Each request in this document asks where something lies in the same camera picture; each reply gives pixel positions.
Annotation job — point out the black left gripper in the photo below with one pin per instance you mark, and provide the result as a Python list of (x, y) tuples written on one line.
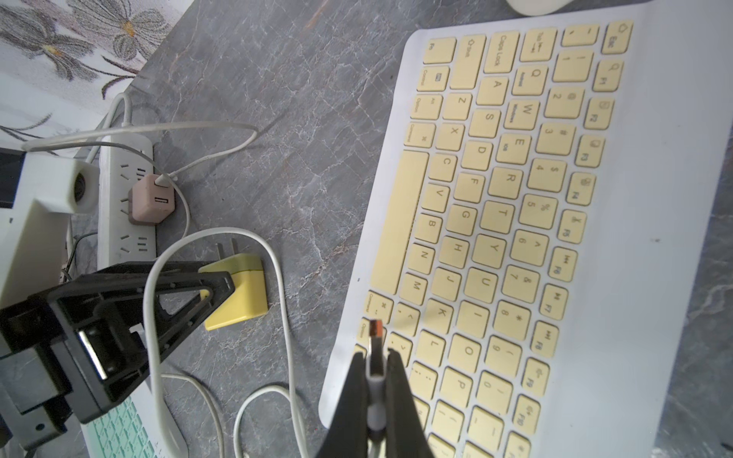
[(51, 366)]

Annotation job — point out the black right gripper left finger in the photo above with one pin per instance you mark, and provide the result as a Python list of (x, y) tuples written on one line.
[(348, 434)]

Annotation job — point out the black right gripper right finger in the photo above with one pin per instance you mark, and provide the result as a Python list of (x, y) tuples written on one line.
[(404, 434)]

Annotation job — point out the yellow charger plug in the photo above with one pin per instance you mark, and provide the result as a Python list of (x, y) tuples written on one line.
[(249, 300)]

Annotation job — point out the white power strip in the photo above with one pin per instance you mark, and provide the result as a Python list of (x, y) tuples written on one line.
[(118, 240)]

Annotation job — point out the green wireless keyboard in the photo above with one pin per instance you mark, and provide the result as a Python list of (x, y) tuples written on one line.
[(131, 429)]

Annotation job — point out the yellow wireless keyboard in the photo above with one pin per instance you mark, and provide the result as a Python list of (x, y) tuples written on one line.
[(536, 223)]

